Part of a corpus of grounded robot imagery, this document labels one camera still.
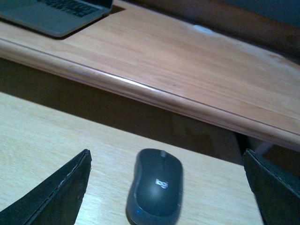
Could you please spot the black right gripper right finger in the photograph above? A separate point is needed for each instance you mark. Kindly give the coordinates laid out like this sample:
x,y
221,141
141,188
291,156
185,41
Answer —
x,y
277,192

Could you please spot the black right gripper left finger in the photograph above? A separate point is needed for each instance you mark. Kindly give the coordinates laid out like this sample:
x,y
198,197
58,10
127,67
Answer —
x,y
55,201

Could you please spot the dark grey computer mouse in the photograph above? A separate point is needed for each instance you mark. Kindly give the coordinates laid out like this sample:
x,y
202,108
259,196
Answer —
x,y
155,196

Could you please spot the wooden keyboard tray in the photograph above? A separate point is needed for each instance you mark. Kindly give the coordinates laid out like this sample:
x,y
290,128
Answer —
x,y
36,140

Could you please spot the wooden desk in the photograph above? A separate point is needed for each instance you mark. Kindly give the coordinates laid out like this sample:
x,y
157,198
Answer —
x,y
162,61

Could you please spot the grey laptop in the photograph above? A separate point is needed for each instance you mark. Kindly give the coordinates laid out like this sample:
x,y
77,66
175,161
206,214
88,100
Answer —
x,y
56,18

